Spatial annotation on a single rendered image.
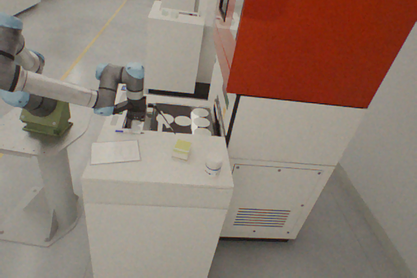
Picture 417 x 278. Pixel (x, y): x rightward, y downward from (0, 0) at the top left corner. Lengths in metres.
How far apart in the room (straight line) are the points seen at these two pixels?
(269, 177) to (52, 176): 1.28
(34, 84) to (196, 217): 0.85
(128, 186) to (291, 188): 1.04
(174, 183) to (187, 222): 0.27
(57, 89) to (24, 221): 1.41
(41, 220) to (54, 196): 0.36
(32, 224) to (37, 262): 0.28
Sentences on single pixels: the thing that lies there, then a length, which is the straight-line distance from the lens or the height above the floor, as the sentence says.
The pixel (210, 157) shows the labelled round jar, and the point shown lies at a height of 1.06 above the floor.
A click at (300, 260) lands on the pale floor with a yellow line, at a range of 2.35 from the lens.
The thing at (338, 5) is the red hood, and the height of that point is 1.68.
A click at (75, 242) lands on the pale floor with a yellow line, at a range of 2.22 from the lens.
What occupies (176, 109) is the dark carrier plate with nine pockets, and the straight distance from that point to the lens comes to 1.76.
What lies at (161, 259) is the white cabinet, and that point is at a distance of 1.65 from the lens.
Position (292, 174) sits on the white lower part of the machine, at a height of 0.73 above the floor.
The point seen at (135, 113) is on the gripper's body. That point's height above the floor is 1.11.
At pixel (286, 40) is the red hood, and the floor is 1.51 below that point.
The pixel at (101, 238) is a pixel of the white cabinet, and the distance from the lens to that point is 1.53.
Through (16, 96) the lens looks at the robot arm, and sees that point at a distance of 1.49.
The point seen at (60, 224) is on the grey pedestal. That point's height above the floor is 0.05.
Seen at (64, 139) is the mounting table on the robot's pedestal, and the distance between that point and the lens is 1.66.
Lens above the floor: 1.83
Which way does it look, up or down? 33 degrees down
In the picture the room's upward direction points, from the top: 11 degrees clockwise
